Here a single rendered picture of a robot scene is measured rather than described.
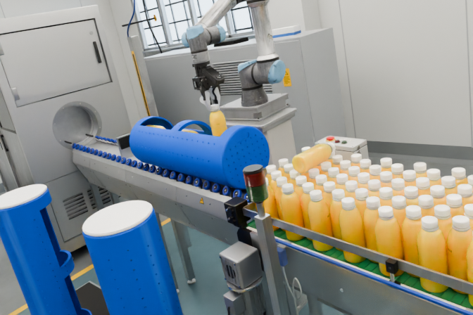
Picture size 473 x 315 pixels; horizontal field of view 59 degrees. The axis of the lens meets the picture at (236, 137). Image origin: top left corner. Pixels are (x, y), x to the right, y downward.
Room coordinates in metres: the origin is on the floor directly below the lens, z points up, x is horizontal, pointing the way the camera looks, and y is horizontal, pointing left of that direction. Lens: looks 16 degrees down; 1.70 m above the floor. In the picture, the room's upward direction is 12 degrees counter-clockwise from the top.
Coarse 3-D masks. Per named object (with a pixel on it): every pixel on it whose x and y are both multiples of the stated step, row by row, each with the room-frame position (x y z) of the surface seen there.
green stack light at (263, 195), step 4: (264, 184) 1.16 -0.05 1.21; (248, 188) 1.16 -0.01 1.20; (252, 188) 1.15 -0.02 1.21; (256, 188) 1.15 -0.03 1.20; (260, 188) 1.15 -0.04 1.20; (264, 188) 1.16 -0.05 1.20; (248, 192) 1.17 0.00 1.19; (252, 192) 1.16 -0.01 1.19; (256, 192) 1.15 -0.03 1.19; (260, 192) 1.15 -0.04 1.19; (264, 192) 1.16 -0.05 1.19; (248, 196) 1.17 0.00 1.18; (252, 196) 1.16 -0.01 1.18; (256, 196) 1.15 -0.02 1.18; (260, 196) 1.15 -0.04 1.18; (264, 196) 1.16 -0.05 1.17; (268, 196) 1.17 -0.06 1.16; (252, 200) 1.16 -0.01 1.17; (256, 200) 1.15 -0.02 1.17; (260, 200) 1.15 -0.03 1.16
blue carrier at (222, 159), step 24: (144, 120) 2.39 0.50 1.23; (192, 120) 2.12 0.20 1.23; (144, 144) 2.23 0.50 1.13; (168, 144) 2.04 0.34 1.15; (192, 144) 1.88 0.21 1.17; (216, 144) 1.75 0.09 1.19; (240, 144) 1.76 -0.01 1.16; (264, 144) 1.84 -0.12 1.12; (168, 168) 2.12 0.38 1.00; (192, 168) 1.88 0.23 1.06; (216, 168) 1.72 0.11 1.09; (240, 168) 1.74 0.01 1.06
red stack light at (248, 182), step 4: (260, 172) 1.16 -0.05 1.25; (264, 172) 1.18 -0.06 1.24; (244, 176) 1.17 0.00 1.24; (248, 176) 1.16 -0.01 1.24; (252, 176) 1.15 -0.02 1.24; (256, 176) 1.15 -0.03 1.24; (260, 176) 1.16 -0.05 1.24; (264, 176) 1.17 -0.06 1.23; (244, 180) 1.18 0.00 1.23; (248, 180) 1.16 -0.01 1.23; (252, 180) 1.15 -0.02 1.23; (256, 180) 1.15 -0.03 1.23; (260, 180) 1.16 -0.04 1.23; (264, 180) 1.17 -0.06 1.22; (248, 184) 1.16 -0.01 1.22; (252, 184) 1.15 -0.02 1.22; (256, 184) 1.15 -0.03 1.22; (260, 184) 1.15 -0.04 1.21
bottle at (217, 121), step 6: (210, 114) 1.83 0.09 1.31; (216, 114) 1.81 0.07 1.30; (222, 114) 1.83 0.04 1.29; (210, 120) 1.82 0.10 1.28; (216, 120) 1.81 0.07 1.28; (222, 120) 1.81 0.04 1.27; (210, 126) 1.83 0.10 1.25; (216, 126) 1.81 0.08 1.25; (222, 126) 1.81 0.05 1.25; (216, 132) 1.81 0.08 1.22; (222, 132) 1.81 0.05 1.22
